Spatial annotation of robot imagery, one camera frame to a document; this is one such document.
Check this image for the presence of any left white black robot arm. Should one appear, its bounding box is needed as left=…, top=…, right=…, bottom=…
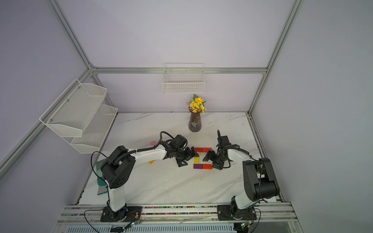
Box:
left=101, top=132, right=198, bottom=213

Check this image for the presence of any white mesh shelf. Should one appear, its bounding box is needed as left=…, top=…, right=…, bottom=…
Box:
left=39, top=79, right=107, bottom=137
left=71, top=104, right=118, bottom=154

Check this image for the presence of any orange-red block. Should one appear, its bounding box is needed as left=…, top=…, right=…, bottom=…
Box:
left=203, top=164, right=213, bottom=170

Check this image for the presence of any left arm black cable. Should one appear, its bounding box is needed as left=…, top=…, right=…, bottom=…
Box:
left=84, top=130, right=175, bottom=233

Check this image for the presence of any aluminium front rail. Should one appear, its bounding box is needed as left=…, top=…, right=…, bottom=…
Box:
left=57, top=203, right=299, bottom=225

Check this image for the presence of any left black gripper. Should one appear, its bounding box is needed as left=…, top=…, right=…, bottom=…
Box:
left=174, top=146, right=199, bottom=168

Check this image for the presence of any white wire wall basket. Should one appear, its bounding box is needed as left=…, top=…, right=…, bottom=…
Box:
left=162, top=63, right=206, bottom=94

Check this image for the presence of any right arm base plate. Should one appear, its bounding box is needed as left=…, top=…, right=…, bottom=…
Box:
left=217, top=205, right=257, bottom=221

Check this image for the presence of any lower white mesh shelf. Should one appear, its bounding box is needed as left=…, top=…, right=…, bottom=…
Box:
left=71, top=104, right=118, bottom=154

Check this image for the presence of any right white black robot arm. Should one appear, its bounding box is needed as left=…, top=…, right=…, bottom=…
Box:
left=204, top=135, right=280, bottom=220

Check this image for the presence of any upper white mesh shelf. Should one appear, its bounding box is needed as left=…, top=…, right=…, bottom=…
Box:
left=39, top=79, right=107, bottom=137

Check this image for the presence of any yellow flower bouquet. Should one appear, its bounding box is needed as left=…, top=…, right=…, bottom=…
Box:
left=186, top=94, right=206, bottom=114

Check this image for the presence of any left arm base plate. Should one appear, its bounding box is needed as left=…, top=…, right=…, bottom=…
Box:
left=100, top=206, right=143, bottom=222

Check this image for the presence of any green dustpan brush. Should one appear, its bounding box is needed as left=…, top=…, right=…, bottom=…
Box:
left=94, top=159, right=107, bottom=196

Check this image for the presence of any dark purple block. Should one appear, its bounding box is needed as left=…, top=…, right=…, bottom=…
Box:
left=193, top=164, right=204, bottom=170

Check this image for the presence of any dark glass vase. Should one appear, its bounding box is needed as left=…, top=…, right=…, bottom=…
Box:
left=188, top=108, right=202, bottom=133

